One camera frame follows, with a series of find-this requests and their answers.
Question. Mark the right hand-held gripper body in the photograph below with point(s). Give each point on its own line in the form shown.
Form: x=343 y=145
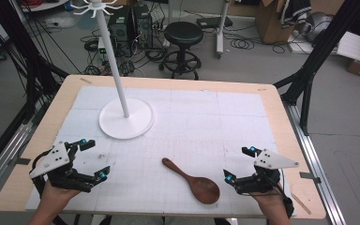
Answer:
x=273 y=161

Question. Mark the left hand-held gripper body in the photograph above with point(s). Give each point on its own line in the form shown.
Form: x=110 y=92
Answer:
x=53 y=157

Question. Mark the brown wooden spoon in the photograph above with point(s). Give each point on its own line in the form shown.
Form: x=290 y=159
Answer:
x=201 y=187

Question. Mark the white hook stand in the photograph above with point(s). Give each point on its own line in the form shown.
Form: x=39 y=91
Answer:
x=126 y=120

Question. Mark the person's left hand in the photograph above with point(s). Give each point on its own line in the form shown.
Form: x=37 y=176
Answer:
x=56 y=195

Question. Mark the person's right hand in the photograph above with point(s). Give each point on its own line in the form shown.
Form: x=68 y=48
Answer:
x=270 y=200

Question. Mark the grey tape strip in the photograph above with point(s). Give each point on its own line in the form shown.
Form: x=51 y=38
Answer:
x=310 y=177
x=20 y=161

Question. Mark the thin wooden stick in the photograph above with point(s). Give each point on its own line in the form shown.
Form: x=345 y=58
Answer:
x=300 y=203

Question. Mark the white grid mat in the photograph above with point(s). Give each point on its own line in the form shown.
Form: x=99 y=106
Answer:
x=184 y=125

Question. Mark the black computer tower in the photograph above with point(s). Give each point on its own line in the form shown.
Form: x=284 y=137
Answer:
x=128 y=26

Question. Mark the white metal stand leg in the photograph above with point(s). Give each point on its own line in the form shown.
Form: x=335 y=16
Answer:
x=221 y=28

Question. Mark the large cardboard box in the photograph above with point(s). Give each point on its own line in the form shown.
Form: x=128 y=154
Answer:
x=270 y=22

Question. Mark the flat black device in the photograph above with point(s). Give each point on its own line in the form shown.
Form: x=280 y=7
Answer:
x=214 y=22

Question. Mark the black round stool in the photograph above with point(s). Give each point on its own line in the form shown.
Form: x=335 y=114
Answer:
x=183 y=34

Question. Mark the white foam sheet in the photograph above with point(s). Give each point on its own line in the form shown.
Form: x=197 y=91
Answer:
x=353 y=47

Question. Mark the grey round appliance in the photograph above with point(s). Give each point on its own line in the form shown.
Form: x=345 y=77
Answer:
x=318 y=25

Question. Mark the dark striped garment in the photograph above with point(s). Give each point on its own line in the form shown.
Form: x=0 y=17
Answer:
x=296 y=12

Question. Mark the aluminium rail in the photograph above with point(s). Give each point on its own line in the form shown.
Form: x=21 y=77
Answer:
x=312 y=156
x=6 y=156

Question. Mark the black metal frame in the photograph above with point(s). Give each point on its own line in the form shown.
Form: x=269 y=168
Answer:
x=318 y=53
x=28 y=62

